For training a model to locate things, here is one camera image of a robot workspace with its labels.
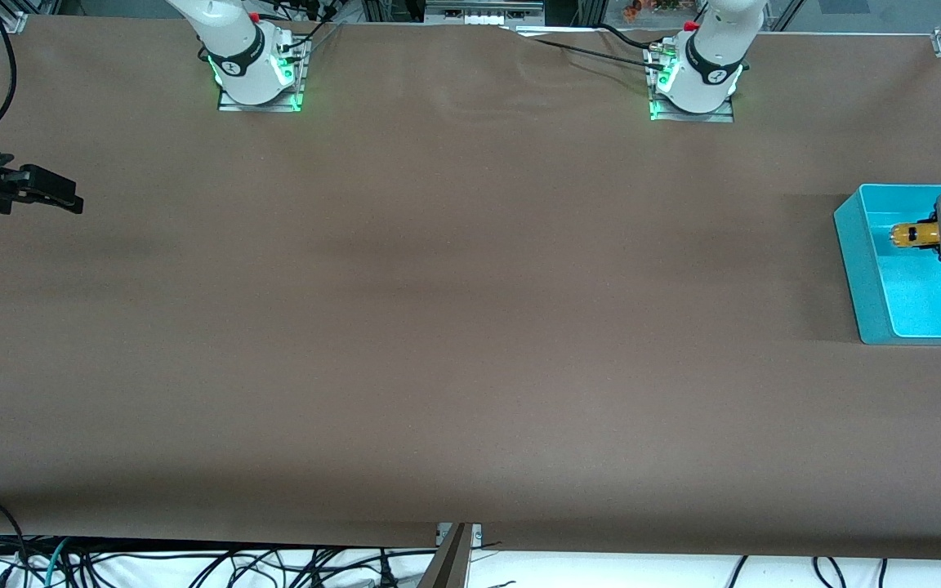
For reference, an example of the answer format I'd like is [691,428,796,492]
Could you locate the yellow toy beetle car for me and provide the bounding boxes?
[889,219,941,249]

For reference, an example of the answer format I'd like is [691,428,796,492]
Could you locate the teal plastic storage bin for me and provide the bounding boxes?
[834,183,941,346]

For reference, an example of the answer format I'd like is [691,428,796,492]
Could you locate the orange background items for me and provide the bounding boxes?
[622,0,684,20]

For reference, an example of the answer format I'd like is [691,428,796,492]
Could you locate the brown table cover sheet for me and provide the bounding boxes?
[0,15,941,560]

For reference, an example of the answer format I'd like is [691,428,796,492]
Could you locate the teal floor cable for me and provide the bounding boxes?
[44,537,73,588]

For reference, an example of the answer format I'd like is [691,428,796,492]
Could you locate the long black cable on table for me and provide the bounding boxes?
[503,24,667,66]

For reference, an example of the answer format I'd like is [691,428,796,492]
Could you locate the tangled black floor cables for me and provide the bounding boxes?
[70,546,439,588]

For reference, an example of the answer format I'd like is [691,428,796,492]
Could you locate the metal table edge bracket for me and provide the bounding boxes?
[417,523,484,588]

